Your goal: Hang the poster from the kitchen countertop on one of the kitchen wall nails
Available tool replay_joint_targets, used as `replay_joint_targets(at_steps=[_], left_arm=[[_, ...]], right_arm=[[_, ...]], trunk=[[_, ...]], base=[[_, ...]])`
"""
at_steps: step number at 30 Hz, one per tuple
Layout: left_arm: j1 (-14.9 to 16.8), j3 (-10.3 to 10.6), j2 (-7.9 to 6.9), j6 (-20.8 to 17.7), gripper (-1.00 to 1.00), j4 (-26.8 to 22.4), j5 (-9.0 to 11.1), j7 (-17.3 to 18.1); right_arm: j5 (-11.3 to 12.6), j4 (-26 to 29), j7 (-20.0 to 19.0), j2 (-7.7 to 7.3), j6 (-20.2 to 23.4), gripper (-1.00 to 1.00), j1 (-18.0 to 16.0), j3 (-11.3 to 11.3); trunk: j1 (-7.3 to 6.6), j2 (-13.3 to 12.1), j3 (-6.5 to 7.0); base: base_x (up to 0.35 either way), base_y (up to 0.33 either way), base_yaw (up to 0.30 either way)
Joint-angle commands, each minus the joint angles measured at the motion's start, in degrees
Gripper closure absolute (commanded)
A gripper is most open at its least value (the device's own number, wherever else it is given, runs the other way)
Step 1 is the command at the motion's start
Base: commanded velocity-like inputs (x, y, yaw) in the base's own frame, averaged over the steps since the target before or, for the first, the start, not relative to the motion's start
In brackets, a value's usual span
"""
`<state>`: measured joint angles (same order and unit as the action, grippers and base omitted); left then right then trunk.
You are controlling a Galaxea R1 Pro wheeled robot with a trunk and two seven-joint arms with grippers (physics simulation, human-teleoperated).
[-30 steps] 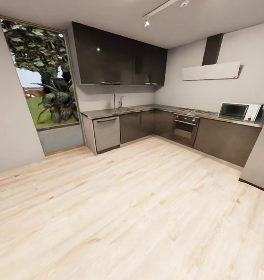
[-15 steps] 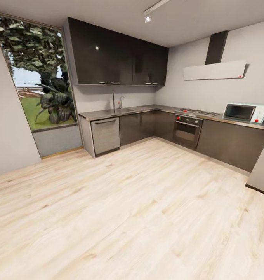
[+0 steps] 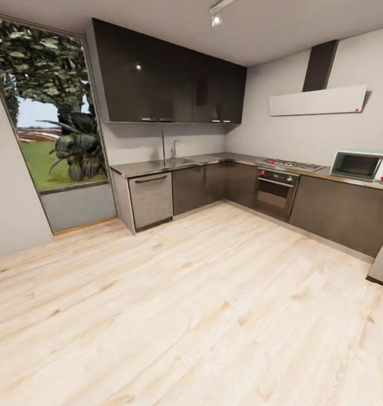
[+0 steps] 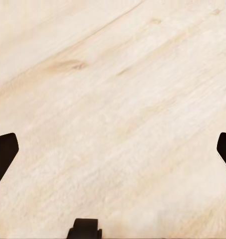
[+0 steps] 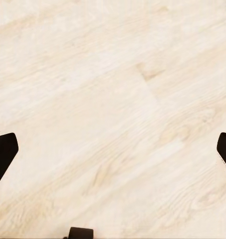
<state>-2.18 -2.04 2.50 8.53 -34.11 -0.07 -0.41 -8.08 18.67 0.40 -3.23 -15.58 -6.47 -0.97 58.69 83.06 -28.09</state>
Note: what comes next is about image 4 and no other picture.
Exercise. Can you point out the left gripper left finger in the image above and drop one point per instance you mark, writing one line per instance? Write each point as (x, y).
(8, 150)

